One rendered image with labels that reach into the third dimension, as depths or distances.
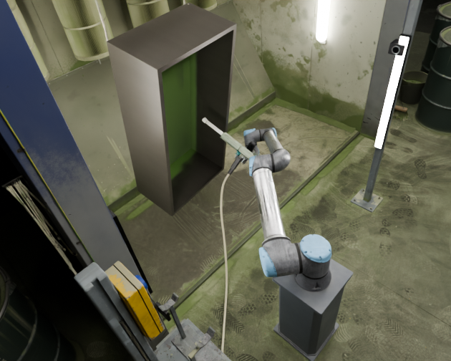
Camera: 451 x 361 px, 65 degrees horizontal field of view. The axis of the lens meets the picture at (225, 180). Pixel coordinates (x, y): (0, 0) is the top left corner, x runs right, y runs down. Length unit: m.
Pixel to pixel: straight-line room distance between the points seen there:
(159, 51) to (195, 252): 1.61
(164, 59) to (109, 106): 1.65
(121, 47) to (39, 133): 0.80
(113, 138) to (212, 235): 1.23
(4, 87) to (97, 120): 2.19
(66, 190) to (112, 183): 1.94
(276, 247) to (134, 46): 1.19
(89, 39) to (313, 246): 2.18
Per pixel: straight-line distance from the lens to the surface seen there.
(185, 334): 1.72
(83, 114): 3.30
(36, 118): 1.21
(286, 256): 1.76
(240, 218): 3.03
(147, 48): 1.87
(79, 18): 2.92
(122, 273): 1.01
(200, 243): 2.91
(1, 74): 1.15
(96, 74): 3.41
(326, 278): 1.94
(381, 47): 3.51
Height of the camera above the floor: 2.34
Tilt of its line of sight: 43 degrees down
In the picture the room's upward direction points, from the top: 8 degrees counter-clockwise
